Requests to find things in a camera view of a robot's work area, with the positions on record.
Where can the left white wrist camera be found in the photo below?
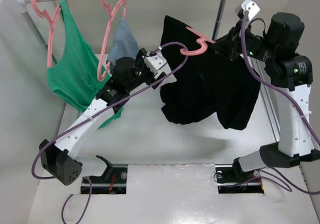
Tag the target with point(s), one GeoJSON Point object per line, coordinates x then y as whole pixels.
{"type": "Point", "coordinates": [155, 63]}

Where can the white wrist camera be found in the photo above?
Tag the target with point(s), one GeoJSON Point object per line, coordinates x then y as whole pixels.
{"type": "Point", "coordinates": [249, 7]}
{"type": "Point", "coordinates": [155, 63]}

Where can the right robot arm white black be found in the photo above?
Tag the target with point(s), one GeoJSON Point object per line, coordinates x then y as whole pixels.
{"type": "Point", "coordinates": [291, 80]}

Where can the black t shirt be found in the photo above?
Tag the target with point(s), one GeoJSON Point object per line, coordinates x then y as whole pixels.
{"type": "Point", "coordinates": [210, 83]}

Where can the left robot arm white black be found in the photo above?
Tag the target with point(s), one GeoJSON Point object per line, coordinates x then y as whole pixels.
{"type": "Point", "coordinates": [58, 158]}

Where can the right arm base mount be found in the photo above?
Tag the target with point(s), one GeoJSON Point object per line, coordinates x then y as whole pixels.
{"type": "Point", "coordinates": [231, 182]}

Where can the blue denim garment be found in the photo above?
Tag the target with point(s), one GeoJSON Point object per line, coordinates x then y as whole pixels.
{"type": "Point", "coordinates": [124, 44]}

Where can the green tank top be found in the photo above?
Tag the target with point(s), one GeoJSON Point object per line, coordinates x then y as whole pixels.
{"type": "Point", "coordinates": [74, 76]}

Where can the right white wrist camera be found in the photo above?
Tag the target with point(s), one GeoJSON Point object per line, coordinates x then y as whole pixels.
{"type": "Point", "coordinates": [249, 7]}

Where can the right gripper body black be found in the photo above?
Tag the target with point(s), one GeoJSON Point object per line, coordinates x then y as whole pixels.
{"type": "Point", "coordinates": [259, 46]}

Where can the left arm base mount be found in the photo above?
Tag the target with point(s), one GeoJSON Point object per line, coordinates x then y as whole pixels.
{"type": "Point", "coordinates": [100, 176]}

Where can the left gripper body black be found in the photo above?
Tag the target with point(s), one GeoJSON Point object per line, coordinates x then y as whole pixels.
{"type": "Point", "coordinates": [142, 74]}

